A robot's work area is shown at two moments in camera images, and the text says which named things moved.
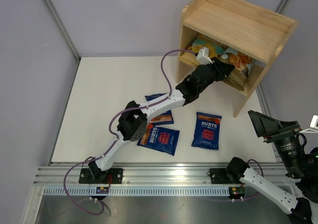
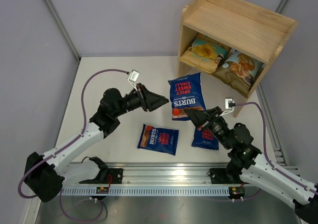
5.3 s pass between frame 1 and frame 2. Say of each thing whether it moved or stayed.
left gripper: moved
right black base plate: stayed
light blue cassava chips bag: moved
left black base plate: stayed
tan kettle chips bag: stayed
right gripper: moved
